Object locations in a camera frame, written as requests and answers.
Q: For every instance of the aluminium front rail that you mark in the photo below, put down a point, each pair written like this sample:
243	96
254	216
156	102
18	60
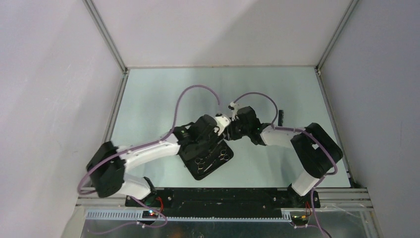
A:
122	207

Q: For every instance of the silver thinning scissors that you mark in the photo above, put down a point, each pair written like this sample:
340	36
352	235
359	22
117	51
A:
203	165

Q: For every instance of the aluminium corner frame post left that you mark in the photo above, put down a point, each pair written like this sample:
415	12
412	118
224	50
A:
105	34

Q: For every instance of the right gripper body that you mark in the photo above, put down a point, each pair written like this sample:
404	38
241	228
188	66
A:
236	130

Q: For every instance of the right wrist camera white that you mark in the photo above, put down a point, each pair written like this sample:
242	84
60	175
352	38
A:
234	108

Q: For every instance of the aluminium corner frame post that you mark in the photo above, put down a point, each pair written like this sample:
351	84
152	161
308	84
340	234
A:
336	34
105	34

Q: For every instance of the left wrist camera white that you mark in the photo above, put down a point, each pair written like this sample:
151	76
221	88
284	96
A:
222	121

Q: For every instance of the right controller board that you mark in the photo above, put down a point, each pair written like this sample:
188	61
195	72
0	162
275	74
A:
300	219

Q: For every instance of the left controller board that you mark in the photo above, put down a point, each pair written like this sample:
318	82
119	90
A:
149	214

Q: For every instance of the silver cutting scissors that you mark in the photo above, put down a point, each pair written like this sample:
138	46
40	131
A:
224	156

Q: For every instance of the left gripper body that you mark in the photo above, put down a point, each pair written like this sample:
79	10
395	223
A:
209	142

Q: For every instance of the black comb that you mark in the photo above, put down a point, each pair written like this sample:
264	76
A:
280	118

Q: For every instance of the aluminium corner frame post right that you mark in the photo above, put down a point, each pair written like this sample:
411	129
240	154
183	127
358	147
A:
336	34

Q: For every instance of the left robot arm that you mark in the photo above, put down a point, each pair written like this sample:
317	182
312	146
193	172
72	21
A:
109	168

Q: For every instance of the black zip tool case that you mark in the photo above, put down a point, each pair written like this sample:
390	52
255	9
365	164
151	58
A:
192	167

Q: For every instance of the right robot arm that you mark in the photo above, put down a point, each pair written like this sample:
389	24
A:
316	150

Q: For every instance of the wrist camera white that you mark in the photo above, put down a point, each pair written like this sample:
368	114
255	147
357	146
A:
222	121
234	108

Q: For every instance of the controller board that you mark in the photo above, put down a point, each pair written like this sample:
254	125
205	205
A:
300	219
149	214

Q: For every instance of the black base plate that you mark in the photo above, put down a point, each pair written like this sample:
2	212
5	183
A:
229	203

